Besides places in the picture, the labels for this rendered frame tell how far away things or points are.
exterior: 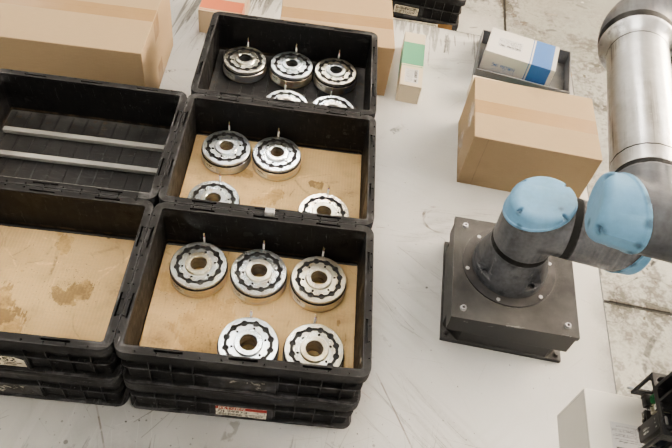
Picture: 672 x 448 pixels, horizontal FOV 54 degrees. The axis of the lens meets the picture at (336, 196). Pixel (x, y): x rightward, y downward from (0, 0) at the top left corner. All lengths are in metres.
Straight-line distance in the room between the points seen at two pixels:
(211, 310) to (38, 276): 0.31
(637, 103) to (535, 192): 0.46
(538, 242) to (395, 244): 0.38
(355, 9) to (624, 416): 1.28
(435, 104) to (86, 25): 0.91
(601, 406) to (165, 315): 0.72
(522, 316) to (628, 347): 1.15
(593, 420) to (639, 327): 1.65
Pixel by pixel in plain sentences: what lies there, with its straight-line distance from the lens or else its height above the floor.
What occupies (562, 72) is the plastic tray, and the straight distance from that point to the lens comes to 2.12.
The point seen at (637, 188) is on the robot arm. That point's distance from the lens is 0.70.
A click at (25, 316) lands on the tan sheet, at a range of 1.26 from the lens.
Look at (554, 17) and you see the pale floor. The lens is 3.76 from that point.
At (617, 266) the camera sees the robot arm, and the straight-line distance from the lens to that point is 1.28.
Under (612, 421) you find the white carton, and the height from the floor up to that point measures 1.13.
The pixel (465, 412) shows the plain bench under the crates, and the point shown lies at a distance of 1.34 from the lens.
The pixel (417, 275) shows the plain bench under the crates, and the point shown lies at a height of 0.70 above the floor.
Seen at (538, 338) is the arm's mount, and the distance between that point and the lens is 1.37.
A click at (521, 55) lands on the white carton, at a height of 0.79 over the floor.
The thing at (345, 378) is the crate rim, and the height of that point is 0.92.
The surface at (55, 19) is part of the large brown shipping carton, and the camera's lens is 1.72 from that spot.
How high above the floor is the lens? 1.88
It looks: 49 degrees down
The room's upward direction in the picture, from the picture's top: 11 degrees clockwise
